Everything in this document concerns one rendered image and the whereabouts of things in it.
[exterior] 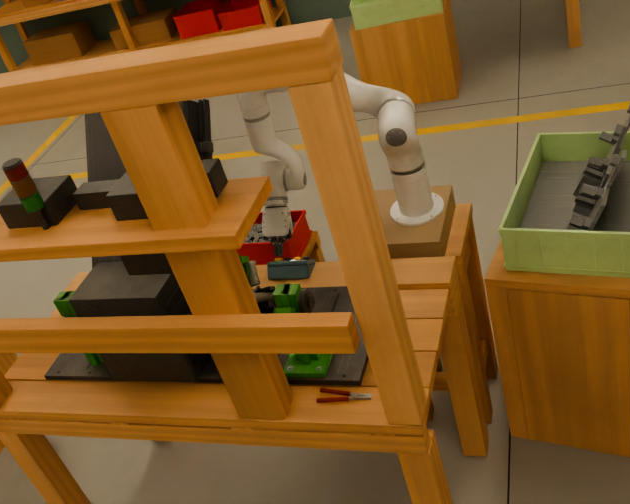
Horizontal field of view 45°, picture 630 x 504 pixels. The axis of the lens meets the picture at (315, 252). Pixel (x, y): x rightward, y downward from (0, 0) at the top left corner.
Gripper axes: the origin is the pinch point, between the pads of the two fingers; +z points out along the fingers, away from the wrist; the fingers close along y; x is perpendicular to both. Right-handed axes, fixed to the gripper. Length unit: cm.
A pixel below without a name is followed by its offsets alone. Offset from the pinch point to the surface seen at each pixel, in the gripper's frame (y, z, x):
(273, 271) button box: -0.1, 6.9, 5.4
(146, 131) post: -18, -29, 105
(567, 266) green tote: -95, 10, -9
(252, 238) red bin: 20.1, -4.8, -21.4
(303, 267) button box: -11.2, 6.0, 5.4
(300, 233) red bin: 0.6, -5.6, -22.9
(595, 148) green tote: -105, -30, -54
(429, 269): -54, 9, 2
